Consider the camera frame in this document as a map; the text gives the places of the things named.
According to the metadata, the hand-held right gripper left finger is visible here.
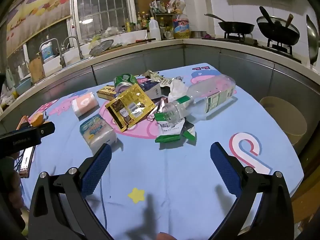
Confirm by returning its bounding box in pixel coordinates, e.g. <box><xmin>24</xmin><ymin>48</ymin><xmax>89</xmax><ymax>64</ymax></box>
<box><xmin>28</xmin><ymin>142</ymin><xmax>113</xmax><ymax>240</ymax></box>

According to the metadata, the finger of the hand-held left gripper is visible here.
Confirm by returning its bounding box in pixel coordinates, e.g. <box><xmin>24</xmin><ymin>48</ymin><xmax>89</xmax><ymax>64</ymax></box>
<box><xmin>37</xmin><ymin>121</ymin><xmax>56</xmax><ymax>139</ymax></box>

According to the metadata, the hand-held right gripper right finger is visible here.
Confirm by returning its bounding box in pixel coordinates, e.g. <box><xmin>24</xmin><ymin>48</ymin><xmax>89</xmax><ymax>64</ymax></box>
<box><xmin>209</xmin><ymin>142</ymin><xmax>293</xmax><ymax>240</ymax></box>

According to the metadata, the yellow and brown box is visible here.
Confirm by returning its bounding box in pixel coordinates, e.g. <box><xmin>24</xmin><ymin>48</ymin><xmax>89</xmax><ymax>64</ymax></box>
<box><xmin>97</xmin><ymin>85</ymin><xmax>119</xmax><ymax>100</ymax></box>

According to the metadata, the clear plastic bottle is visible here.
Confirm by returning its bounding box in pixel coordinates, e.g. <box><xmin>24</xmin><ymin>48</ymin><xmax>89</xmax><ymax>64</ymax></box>
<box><xmin>162</xmin><ymin>75</ymin><xmax>237</xmax><ymax>125</ymax></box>

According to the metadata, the beige round bin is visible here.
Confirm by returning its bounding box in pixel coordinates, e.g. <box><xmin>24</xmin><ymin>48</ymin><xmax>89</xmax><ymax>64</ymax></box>
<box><xmin>259</xmin><ymin>96</ymin><xmax>307</xmax><ymax>145</ymax></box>

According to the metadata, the person's left hand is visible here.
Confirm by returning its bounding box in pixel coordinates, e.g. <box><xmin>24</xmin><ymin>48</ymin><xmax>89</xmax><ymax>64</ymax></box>
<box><xmin>7</xmin><ymin>152</ymin><xmax>26</xmax><ymax>230</ymax></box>

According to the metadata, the orange peel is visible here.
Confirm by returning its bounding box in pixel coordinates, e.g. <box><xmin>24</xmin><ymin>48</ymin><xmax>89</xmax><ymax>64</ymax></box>
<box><xmin>28</xmin><ymin>112</ymin><xmax>45</xmax><ymax>127</ymax></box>

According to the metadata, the smartphone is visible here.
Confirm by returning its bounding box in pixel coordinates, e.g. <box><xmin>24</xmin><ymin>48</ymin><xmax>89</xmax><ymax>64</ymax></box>
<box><xmin>16</xmin><ymin>145</ymin><xmax>36</xmax><ymax>175</ymax></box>

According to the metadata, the blue tissue pack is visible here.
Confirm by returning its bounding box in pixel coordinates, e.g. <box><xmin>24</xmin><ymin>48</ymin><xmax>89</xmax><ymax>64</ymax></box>
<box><xmin>79</xmin><ymin>114</ymin><xmax>118</xmax><ymax>153</ymax></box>

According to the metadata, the pink tissue pack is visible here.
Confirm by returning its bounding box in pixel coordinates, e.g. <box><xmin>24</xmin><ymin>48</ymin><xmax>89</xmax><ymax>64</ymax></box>
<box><xmin>72</xmin><ymin>92</ymin><xmax>99</xmax><ymax>117</ymax></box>

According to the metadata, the light blue bowl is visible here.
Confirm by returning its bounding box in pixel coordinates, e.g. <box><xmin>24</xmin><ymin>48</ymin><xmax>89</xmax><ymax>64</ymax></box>
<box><xmin>14</xmin><ymin>76</ymin><xmax>32</xmax><ymax>94</ymax></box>

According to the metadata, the blue cartoon tablecloth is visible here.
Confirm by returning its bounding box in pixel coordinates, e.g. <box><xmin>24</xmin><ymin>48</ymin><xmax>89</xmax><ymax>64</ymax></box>
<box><xmin>20</xmin><ymin>62</ymin><xmax>304</xmax><ymax>240</ymax></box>

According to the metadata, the wooden cutting board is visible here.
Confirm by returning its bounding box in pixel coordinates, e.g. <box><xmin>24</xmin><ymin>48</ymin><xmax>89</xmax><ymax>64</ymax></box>
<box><xmin>28</xmin><ymin>56</ymin><xmax>46</xmax><ymax>83</ymax></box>

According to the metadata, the green and white wrapper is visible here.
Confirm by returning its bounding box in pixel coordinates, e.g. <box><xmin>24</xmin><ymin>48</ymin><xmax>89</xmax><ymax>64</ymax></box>
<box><xmin>154</xmin><ymin>112</ymin><xmax>197</xmax><ymax>144</ymax></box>

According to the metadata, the gold snack bag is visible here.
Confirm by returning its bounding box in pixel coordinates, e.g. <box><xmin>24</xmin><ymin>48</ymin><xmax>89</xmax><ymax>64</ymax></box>
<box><xmin>105</xmin><ymin>83</ymin><xmax>157</xmax><ymax>132</ymax></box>

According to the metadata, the curved steel faucet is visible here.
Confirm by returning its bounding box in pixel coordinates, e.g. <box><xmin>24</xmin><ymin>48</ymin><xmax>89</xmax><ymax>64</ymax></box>
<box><xmin>62</xmin><ymin>36</ymin><xmax>84</xmax><ymax>60</ymax></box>
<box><xmin>40</xmin><ymin>38</ymin><xmax>66</xmax><ymax>68</ymax></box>

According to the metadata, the white tub with blue label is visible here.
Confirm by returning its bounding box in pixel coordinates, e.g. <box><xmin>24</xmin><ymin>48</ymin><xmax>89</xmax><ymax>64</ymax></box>
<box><xmin>40</xmin><ymin>42</ymin><xmax>56</xmax><ymax>63</ymax></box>

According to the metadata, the silver pink wrapper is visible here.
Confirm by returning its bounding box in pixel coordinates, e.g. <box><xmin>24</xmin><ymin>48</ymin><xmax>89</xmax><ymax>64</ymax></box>
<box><xmin>147</xmin><ymin>97</ymin><xmax>170</xmax><ymax>122</ymax></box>

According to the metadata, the green drink can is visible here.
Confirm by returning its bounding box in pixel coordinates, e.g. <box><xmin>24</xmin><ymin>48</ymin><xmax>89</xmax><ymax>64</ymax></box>
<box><xmin>114</xmin><ymin>73</ymin><xmax>138</xmax><ymax>93</ymax></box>

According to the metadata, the crumpled white tissue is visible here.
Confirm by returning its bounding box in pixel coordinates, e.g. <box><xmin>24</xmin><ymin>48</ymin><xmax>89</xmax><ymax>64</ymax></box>
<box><xmin>167</xmin><ymin>79</ymin><xmax>189</xmax><ymax>103</ymax></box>

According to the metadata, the round glass lid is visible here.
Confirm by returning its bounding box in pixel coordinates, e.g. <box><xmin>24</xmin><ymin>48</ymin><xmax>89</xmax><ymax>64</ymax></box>
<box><xmin>89</xmin><ymin>39</ymin><xmax>114</xmax><ymax>56</ymax></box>

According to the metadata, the white and blue carton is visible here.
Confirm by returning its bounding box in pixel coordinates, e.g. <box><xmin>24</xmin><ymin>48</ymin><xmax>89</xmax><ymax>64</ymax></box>
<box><xmin>136</xmin><ymin>77</ymin><xmax>162</xmax><ymax>100</ymax></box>

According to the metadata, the crumpled printed wrapper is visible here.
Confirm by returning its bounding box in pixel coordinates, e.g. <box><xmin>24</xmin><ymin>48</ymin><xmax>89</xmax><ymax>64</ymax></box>
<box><xmin>142</xmin><ymin>70</ymin><xmax>174</xmax><ymax>88</ymax></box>

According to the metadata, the steel kitchen counter cabinet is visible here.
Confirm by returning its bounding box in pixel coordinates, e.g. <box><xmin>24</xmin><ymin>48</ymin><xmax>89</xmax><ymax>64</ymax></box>
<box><xmin>0</xmin><ymin>39</ymin><xmax>320</xmax><ymax>155</ymax></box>

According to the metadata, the gas stove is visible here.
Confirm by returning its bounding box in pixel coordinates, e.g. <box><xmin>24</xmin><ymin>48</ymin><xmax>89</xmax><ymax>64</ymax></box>
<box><xmin>216</xmin><ymin>31</ymin><xmax>302</xmax><ymax>63</ymax></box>

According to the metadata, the barred window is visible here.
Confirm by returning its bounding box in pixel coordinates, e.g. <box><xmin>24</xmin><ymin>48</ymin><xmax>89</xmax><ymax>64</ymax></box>
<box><xmin>71</xmin><ymin>0</ymin><xmax>133</xmax><ymax>39</ymax></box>

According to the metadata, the black frying pan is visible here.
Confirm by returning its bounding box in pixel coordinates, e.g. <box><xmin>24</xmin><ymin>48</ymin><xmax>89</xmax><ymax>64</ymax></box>
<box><xmin>204</xmin><ymin>13</ymin><xmax>255</xmax><ymax>34</ymax></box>

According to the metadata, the row of condiment bottles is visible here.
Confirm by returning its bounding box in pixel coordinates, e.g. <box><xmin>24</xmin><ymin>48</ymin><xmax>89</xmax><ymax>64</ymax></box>
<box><xmin>125</xmin><ymin>11</ymin><xmax>150</xmax><ymax>32</ymax></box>

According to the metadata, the black wok with lid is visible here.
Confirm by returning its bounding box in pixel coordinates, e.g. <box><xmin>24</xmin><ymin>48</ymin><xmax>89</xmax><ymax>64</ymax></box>
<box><xmin>256</xmin><ymin>6</ymin><xmax>300</xmax><ymax>45</ymax></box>

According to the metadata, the cooking oil bottle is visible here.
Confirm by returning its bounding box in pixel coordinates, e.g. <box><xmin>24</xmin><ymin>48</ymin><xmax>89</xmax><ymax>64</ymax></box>
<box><xmin>173</xmin><ymin>17</ymin><xmax>191</xmax><ymax>39</ymax></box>

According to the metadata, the white plastic jug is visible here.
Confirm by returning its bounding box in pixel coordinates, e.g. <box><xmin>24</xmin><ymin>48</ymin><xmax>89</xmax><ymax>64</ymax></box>
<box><xmin>149</xmin><ymin>17</ymin><xmax>162</xmax><ymax>41</ymax></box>

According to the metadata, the hanging steel wok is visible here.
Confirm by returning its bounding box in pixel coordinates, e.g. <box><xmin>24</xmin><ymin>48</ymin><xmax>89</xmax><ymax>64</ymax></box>
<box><xmin>306</xmin><ymin>14</ymin><xmax>320</xmax><ymax>65</ymax></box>

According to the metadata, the cluttered spice rack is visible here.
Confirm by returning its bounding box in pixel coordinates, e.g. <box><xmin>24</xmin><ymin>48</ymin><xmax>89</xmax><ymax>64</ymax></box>
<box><xmin>149</xmin><ymin>0</ymin><xmax>187</xmax><ymax>39</ymax></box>

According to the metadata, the fruit wall poster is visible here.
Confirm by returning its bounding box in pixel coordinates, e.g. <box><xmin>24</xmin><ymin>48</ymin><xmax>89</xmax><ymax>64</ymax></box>
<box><xmin>5</xmin><ymin>0</ymin><xmax>72</xmax><ymax>55</ymax></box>

